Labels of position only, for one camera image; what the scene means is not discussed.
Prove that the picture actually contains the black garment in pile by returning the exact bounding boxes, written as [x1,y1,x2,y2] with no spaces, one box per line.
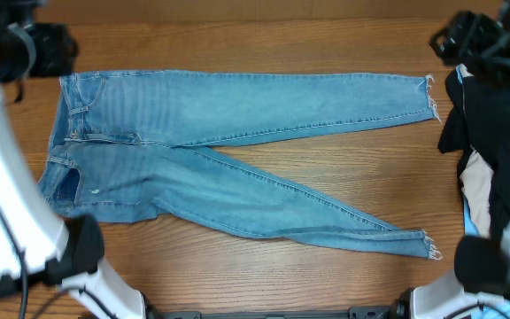
[437,70,510,241]

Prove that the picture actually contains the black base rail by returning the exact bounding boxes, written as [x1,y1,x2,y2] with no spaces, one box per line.
[145,306,410,319]

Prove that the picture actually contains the light blue denim jeans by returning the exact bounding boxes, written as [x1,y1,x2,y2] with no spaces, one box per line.
[39,70,441,260]

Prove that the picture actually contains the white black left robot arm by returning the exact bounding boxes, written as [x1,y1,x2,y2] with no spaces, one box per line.
[0,23,155,318]

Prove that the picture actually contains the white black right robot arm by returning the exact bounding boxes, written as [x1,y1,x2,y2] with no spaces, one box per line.
[348,1,510,318]

